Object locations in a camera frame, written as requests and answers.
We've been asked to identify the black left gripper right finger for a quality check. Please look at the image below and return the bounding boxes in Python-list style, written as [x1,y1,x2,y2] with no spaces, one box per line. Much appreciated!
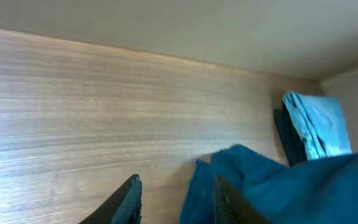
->
[214,175,270,224]

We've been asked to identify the dark folded garment under jeans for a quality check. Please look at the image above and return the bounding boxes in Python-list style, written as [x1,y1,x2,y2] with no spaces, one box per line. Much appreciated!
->
[273,108,307,166]

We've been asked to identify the light blue folded jeans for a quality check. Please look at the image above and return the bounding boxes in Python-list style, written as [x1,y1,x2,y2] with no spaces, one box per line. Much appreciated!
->
[282,91,352,161]

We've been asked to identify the dark blue denim shorts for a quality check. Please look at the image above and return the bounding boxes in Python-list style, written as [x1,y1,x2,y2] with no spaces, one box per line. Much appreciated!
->
[180,145,358,223]

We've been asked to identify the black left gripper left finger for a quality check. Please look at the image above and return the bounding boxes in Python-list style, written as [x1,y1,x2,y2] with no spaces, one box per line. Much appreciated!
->
[80,174,142,224]

